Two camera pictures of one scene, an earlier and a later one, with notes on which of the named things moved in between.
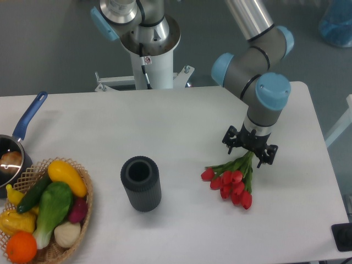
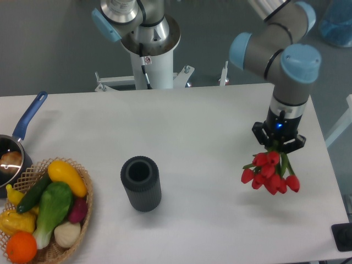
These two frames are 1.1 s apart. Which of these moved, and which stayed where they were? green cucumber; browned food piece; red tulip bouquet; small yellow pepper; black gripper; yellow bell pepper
Moved: black gripper; red tulip bouquet
Stayed: small yellow pepper; green cucumber; browned food piece; yellow bell pepper
